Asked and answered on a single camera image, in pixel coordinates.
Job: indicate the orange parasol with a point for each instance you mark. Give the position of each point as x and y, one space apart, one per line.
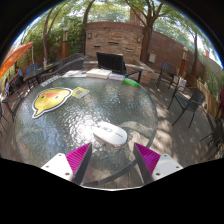
13 56

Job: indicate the white wall box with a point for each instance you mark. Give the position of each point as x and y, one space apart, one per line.
152 58

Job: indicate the yellow bird-shaped mouse pad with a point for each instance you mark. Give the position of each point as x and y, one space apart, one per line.
50 101

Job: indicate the black mesh chair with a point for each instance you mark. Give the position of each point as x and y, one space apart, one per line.
193 98

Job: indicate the dark blue slatted chair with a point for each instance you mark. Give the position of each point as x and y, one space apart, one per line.
167 70

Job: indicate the green marker pen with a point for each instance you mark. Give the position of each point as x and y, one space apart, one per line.
130 82

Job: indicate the white book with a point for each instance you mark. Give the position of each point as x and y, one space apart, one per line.
99 73

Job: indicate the blue patio chair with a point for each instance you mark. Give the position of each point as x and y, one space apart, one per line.
31 68

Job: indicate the black slatted chair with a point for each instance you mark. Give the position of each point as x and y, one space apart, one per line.
110 61

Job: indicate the wall lantern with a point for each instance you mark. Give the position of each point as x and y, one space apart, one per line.
139 39
89 35

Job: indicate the person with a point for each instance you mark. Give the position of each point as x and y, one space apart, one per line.
19 71

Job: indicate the small white blue box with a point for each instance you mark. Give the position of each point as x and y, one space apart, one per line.
116 77

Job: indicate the dark wicker chair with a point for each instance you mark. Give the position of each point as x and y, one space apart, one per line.
68 66
71 56

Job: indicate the white computer mouse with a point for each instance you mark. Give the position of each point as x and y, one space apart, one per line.
110 134

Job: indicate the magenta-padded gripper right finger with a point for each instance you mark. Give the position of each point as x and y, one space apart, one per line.
148 158

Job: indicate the brown lamp post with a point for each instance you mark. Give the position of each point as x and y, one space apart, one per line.
183 63
65 45

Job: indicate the forked tree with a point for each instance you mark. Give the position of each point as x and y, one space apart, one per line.
146 43

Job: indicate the small yellow card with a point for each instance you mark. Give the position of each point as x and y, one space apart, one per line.
80 92

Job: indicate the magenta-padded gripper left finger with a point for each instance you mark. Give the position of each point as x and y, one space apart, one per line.
78 156

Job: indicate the white licence plate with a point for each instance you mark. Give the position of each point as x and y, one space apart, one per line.
50 81

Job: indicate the dark round patio table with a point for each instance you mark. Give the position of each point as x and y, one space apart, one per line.
38 71

